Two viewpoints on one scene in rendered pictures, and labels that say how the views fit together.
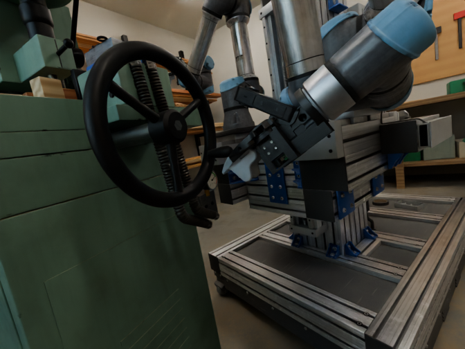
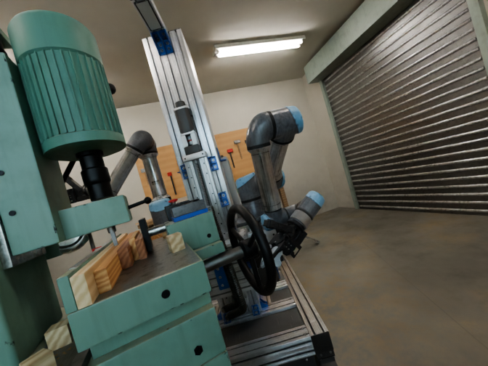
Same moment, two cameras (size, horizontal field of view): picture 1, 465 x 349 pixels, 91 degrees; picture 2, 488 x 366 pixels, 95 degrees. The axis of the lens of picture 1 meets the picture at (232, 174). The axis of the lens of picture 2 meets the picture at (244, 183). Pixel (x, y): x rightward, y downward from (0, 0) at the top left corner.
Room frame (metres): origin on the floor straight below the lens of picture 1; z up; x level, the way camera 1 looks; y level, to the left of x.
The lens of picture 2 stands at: (-0.02, 0.64, 1.02)
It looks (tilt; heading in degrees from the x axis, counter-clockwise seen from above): 0 degrees down; 307
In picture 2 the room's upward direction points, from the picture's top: 16 degrees counter-clockwise
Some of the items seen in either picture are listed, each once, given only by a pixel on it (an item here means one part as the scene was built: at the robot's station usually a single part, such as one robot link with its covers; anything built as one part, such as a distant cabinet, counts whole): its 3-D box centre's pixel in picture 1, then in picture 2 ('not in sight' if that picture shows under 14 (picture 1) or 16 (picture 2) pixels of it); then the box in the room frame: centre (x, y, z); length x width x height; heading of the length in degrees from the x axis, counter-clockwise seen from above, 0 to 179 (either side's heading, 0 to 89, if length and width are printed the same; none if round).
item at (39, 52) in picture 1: (46, 66); (99, 218); (0.62, 0.41, 1.03); 0.14 x 0.07 x 0.09; 59
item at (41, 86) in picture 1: (48, 91); (175, 242); (0.47, 0.32, 0.92); 0.04 x 0.03 x 0.04; 157
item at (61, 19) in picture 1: (55, 32); not in sight; (0.84, 0.50, 1.23); 0.09 x 0.08 x 0.15; 59
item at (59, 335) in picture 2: not in sight; (61, 333); (0.61, 0.54, 0.82); 0.04 x 0.04 x 0.04; 61
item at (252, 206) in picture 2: not in sight; (253, 206); (0.71, -0.37, 0.87); 0.15 x 0.15 x 0.10
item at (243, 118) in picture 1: (237, 118); not in sight; (1.10, -0.07, 0.87); 0.15 x 0.15 x 0.10
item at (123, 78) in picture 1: (129, 93); (190, 230); (0.55, 0.20, 0.91); 0.15 x 0.14 x 0.09; 149
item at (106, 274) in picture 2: not in sight; (124, 249); (0.69, 0.34, 0.92); 0.62 x 0.02 x 0.04; 149
